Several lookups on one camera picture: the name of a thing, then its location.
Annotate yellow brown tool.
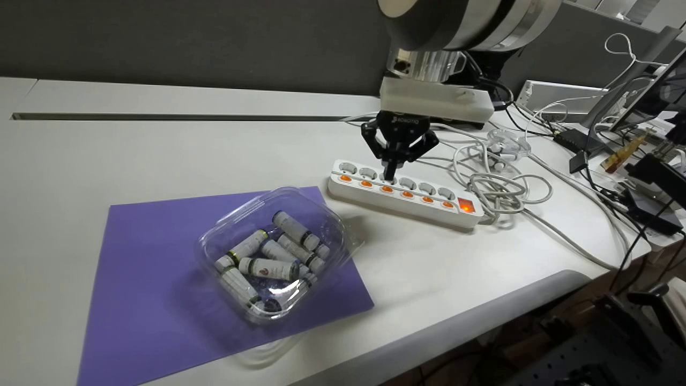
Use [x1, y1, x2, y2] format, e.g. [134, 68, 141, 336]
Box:
[599, 134, 652, 173]

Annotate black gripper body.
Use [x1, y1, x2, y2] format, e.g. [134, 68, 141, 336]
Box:
[371, 110, 433, 146]

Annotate black stand under table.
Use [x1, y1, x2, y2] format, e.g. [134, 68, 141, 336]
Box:
[590, 276, 686, 376]

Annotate white looped wire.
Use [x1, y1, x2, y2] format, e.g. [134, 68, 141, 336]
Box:
[601, 30, 642, 82]

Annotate short white cylindrical battery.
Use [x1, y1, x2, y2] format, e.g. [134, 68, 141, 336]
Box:
[212, 254, 238, 275]

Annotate silver rectangular box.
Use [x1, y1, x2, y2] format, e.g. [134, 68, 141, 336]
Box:
[514, 77, 610, 122]

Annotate silver metal stand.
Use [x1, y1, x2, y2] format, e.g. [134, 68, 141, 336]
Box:
[583, 24, 686, 135]

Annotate white six-switch power strip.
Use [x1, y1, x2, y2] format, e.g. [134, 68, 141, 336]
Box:
[325, 157, 487, 231]

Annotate flat black device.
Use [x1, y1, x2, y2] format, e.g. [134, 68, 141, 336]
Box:
[615, 181, 686, 238]

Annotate long grey cable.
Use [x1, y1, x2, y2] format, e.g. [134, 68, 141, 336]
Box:
[523, 150, 631, 273]

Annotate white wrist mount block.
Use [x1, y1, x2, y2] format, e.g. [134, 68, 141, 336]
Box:
[376, 72, 497, 126]

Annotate thin black cable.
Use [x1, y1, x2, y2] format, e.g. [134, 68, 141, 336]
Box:
[500, 100, 686, 275]

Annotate purple rectangular mat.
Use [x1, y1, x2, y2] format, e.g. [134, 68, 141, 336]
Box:
[75, 185, 376, 386]

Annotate clear plastic clamshell container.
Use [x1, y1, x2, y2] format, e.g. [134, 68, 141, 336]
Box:
[197, 187, 354, 329]

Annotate black power adapter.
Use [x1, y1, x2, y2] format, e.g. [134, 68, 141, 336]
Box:
[552, 125, 610, 173]

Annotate black boxy device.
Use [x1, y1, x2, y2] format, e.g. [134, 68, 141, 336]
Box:
[628, 152, 686, 211]

